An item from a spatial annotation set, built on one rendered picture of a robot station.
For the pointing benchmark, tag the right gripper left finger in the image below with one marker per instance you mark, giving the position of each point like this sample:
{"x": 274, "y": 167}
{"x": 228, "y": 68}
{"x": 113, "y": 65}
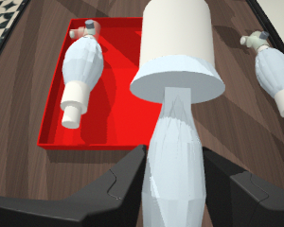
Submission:
{"x": 112, "y": 200}

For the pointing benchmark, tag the white resuscitator with pale blue bag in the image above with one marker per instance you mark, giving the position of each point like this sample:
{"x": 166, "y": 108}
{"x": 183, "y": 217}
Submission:
{"x": 83, "y": 66}

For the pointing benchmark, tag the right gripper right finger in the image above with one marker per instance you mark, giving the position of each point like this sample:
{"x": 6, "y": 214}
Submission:
{"x": 235, "y": 197}

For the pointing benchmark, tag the red tray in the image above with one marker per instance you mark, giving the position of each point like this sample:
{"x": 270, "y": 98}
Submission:
{"x": 115, "y": 118}

